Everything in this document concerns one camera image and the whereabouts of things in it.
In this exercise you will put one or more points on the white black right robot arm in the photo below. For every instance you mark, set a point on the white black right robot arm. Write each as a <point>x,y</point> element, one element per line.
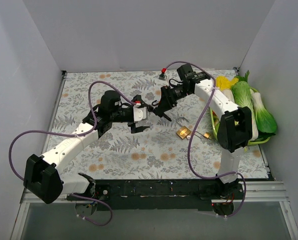
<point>235,129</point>

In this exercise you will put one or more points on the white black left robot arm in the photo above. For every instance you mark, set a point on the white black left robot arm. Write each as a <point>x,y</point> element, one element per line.
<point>43,173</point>

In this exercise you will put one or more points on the green napa cabbage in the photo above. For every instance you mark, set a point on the green napa cabbage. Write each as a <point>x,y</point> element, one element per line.
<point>242,96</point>

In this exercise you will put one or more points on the bok choy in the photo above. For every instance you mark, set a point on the bok choy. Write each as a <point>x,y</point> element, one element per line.
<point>265,121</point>

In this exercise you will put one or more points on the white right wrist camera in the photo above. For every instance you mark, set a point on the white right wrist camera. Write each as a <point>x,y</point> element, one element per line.
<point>162,76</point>

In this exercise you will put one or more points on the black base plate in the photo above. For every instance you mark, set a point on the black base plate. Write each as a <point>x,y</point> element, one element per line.
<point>163,194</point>

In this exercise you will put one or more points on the yellow-leaf napa cabbage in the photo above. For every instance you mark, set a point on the yellow-leaf napa cabbage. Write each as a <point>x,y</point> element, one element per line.
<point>224,84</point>

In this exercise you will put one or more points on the floral patterned mat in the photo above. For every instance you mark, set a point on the floral patterned mat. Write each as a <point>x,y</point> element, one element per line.
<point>156,153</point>

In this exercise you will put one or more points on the green plastic basket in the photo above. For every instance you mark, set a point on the green plastic basket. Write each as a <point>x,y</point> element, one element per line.
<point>263,137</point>

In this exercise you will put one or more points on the small brass padlock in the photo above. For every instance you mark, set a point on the small brass padlock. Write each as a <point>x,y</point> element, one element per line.
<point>205,135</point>

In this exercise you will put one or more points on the orange black padlock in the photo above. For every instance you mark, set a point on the orange black padlock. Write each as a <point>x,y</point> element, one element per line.
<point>155,103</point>

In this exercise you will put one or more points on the aluminium frame rail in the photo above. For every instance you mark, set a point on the aluminium frame rail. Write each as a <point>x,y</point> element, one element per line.
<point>265,215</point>

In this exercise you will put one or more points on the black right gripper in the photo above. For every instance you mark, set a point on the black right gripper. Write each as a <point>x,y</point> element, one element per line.
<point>165,100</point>

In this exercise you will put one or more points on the large brass padlock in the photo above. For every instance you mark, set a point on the large brass padlock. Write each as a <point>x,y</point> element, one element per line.
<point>183,132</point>

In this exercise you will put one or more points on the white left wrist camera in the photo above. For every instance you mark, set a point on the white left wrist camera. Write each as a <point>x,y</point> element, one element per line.
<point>140,114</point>

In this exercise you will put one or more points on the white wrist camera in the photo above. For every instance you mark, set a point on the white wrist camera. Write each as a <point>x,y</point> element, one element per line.
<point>162,76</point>
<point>140,114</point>

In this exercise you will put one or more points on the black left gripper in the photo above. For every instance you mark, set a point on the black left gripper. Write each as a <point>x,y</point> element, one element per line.
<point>134,122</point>

